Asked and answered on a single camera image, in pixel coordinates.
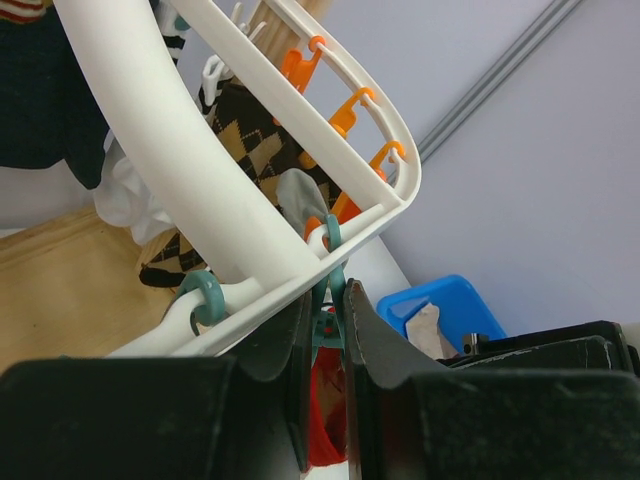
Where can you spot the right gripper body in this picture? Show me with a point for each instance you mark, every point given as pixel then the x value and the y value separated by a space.
pixel 599 345

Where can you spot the red reindeer sock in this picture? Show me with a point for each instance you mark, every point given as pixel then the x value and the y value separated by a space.
pixel 328 415

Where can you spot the beige striped sock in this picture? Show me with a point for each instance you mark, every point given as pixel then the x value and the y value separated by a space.
pixel 424 333

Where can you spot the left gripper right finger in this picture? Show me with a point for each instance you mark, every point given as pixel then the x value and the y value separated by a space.
pixel 411 417

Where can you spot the blue plastic bin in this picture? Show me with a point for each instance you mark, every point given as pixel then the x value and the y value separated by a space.
pixel 462 310

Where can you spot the dark navy santa sock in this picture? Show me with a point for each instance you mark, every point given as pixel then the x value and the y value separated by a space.
pixel 48 112

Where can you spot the brown argyle sock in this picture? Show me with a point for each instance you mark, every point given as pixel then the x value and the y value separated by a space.
pixel 262 149

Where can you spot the grey blue sock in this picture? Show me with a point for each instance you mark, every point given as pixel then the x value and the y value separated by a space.
pixel 299 198

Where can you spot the wooden hanger rack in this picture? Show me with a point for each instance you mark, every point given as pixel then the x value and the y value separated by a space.
pixel 69 255

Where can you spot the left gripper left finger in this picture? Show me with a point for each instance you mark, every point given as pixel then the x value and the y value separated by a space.
pixel 241 415

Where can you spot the teal clothes peg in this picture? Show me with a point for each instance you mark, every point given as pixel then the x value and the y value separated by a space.
pixel 327 311

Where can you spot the white oval clip hanger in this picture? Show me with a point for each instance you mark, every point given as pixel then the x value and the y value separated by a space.
pixel 264 265

